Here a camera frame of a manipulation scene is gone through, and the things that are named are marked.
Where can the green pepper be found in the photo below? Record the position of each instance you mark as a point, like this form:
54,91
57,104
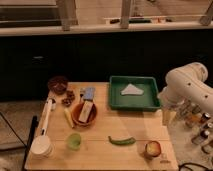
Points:
123,142

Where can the red yellow apple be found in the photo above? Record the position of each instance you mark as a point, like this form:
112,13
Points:
152,149

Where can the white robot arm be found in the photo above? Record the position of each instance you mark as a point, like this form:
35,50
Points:
186,83

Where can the white cloth in tray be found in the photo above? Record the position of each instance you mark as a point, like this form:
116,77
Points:
131,89

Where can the green plastic tray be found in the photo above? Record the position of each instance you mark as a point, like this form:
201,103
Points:
147,102

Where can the wooden block in bowl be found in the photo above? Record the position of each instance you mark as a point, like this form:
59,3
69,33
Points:
85,112

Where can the orange bowl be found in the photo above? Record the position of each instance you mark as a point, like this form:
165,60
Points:
76,112

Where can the brown pine cone cluster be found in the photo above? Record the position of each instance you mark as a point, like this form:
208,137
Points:
70,97

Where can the yellow corn cob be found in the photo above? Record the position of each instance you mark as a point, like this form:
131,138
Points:
68,117

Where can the dark red bowl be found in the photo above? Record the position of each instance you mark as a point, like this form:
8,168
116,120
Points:
58,84

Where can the wooden cutting board table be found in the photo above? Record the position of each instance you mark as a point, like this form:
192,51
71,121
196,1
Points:
96,153

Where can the small green cup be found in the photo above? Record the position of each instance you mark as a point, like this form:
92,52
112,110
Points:
74,141

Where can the spice jar rack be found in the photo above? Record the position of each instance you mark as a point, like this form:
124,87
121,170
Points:
192,131

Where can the white handled ladle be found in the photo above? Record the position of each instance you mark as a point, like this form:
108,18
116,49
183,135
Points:
41,145

